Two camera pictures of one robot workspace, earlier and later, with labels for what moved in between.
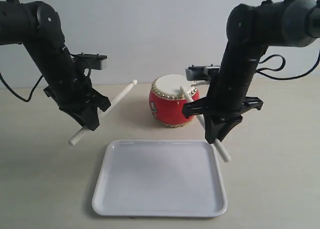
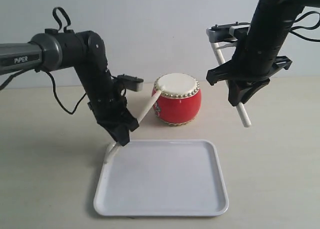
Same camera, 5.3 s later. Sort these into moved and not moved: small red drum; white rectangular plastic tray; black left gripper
Moved: black left gripper
Not moved: small red drum; white rectangular plastic tray
